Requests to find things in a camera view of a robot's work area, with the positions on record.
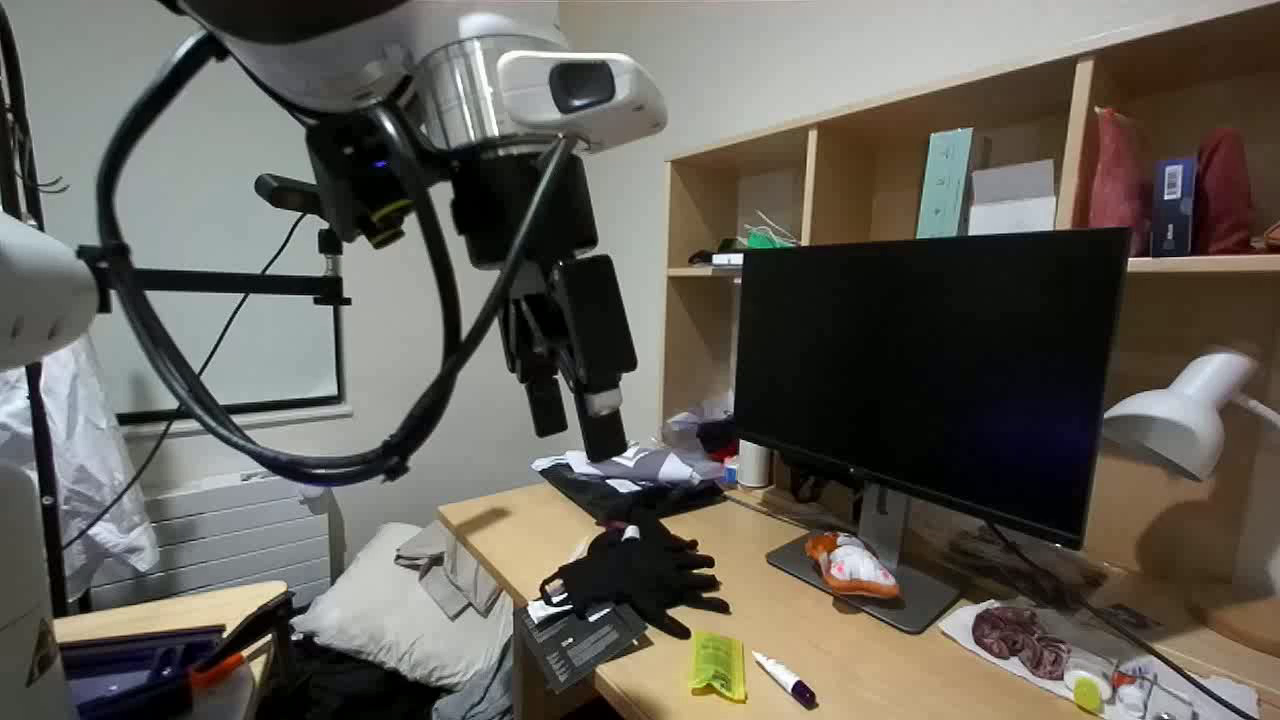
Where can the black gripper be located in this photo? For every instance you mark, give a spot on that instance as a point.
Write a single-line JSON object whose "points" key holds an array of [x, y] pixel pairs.
{"points": [[527, 205]]}

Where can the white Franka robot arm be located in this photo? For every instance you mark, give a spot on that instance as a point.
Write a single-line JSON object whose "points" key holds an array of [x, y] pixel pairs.
{"points": [[332, 55]]}

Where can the purple plastic tray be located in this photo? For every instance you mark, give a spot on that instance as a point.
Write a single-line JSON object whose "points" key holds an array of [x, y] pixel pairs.
{"points": [[134, 674]]}

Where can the white crumpled cloth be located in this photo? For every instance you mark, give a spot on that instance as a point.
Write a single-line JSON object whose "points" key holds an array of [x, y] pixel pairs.
{"points": [[685, 435]]}

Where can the black cloth glove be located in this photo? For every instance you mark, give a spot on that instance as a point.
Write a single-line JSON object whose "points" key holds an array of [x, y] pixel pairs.
{"points": [[626, 490]]}

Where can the white cylinder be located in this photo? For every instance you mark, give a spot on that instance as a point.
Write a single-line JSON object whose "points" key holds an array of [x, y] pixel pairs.
{"points": [[755, 465]]}

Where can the green shelf item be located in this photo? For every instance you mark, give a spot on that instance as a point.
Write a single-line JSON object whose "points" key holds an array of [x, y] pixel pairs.
{"points": [[764, 233]]}

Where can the black gloves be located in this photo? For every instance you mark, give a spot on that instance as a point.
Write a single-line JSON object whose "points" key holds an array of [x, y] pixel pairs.
{"points": [[640, 573]]}

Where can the grey cloth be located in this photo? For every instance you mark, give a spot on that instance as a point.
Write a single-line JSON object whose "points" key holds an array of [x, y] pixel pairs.
{"points": [[445, 567]]}

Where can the dark grey flat box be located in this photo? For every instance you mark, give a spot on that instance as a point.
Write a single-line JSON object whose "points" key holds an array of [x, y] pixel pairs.
{"points": [[586, 640]]}

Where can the black framed whiteboard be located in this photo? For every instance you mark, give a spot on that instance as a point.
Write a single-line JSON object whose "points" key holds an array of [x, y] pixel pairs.
{"points": [[265, 360]]}

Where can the white pillow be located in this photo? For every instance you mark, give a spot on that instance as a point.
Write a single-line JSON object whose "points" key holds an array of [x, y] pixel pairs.
{"points": [[375, 613]]}

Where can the wooden shelf unit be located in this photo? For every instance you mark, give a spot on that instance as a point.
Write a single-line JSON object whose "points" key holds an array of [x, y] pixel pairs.
{"points": [[853, 174]]}

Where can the orange snack package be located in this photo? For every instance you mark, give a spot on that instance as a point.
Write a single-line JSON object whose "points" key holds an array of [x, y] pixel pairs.
{"points": [[853, 567]]}

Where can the black computer monitor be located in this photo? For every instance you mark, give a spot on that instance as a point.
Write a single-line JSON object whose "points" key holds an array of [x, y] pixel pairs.
{"points": [[932, 374]]}

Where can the white radiator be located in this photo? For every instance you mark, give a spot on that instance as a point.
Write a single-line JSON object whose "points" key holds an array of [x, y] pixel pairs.
{"points": [[240, 534]]}

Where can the white marker purple cap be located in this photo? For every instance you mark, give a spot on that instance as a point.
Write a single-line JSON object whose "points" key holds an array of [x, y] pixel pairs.
{"points": [[787, 680]]}

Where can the teal book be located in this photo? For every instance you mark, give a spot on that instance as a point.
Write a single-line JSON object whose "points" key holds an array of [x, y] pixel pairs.
{"points": [[947, 184]]}

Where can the black bag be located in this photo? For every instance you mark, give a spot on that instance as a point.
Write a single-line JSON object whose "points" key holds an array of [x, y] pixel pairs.
{"points": [[332, 684]]}

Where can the grey monitor stand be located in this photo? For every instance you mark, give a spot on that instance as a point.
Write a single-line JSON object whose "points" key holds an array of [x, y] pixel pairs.
{"points": [[924, 600]]}

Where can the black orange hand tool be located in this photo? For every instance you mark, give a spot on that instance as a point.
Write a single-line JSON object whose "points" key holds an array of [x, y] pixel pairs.
{"points": [[233, 654]]}

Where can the white box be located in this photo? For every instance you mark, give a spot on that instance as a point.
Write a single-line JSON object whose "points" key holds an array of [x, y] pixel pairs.
{"points": [[1012, 202]]}

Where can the small wooden side table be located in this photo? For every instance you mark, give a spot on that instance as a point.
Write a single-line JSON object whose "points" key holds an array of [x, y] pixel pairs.
{"points": [[161, 604]]}

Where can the white plastic sheet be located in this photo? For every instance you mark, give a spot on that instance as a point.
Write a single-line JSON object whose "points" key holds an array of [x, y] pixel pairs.
{"points": [[95, 465]]}

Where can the black stand pole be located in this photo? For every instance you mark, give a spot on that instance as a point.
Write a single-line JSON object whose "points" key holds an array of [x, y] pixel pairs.
{"points": [[45, 507]]}

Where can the red book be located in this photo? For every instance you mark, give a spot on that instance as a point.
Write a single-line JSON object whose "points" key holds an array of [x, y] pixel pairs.
{"points": [[1117, 183]]}

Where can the white desk lamp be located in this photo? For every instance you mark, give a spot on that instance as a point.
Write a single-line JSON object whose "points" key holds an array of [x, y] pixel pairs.
{"points": [[1182, 420]]}

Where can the blue box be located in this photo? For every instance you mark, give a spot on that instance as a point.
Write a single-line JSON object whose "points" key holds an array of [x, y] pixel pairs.
{"points": [[1176, 205]]}

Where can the dark red bag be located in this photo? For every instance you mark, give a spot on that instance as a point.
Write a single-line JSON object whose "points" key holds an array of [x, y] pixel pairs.
{"points": [[1227, 195]]}

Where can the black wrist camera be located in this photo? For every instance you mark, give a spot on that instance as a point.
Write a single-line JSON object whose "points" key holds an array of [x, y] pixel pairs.
{"points": [[354, 174]]}

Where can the black stereo camera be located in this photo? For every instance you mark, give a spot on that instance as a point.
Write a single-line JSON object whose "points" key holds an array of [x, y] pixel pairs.
{"points": [[284, 195]]}

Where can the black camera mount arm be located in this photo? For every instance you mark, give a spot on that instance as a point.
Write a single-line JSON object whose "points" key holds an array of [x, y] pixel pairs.
{"points": [[213, 283]]}

